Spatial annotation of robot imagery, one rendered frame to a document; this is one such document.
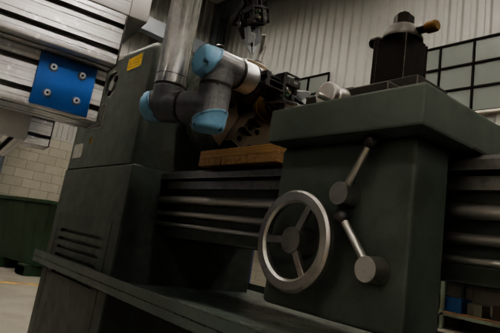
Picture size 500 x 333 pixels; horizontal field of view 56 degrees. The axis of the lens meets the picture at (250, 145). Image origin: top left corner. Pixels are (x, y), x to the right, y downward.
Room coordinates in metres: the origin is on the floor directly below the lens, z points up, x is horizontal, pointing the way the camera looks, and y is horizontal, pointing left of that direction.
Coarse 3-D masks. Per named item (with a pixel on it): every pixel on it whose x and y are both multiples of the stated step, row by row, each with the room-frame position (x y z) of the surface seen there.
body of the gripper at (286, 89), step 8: (264, 72) 1.05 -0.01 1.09; (288, 72) 1.08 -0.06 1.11; (264, 80) 1.05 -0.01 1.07; (272, 80) 1.06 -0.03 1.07; (280, 80) 1.09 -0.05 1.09; (288, 80) 1.09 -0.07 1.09; (296, 80) 1.12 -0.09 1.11; (256, 88) 1.06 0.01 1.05; (264, 88) 1.09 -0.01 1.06; (272, 88) 1.07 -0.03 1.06; (280, 88) 1.09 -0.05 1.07; (288, 88) 1.10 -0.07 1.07; (296, 88) 1.11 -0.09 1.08; (264, 96) 1.14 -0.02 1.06; (272, 96) 1.11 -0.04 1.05; (280, 96) 1.10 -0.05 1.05; (288, 96) 1.11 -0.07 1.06; (272, 104) 1.14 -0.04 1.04; (280, 104) 1.15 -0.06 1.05; (288, 104) 1.12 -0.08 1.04; (296, 104) 1.11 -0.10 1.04
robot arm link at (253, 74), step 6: (246, 60) 1.06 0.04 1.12; (252, 66) 1.04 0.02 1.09; (252, 72) 1.04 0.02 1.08; (258, 72) 1.05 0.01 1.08; (246, 78) 1.03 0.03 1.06; (252, 78) 1.04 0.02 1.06; (258, 78) 1.05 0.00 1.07; (246, 84) 1.04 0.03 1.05; (252, 84) 1.05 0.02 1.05; (234, 90) 1.07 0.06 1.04; (240, 90) 1.06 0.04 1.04; (246, 90) 1.06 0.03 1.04; (252, 90) 1.06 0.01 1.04
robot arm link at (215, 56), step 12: (204, 48) 0.98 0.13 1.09; (216, 48) 0.98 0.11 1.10; (192, 60) 1.01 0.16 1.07; (204, 60) 0.97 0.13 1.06; (216, 60) 0.97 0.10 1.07; (228, 60) 0.99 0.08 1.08; (240, 60) 1.02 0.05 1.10; (204, 72) 0.99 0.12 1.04; (216, 72) 0.99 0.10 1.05; (228, 72) 1.00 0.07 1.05; (240, 72) 1.02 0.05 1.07; (240, 84) 1.04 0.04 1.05
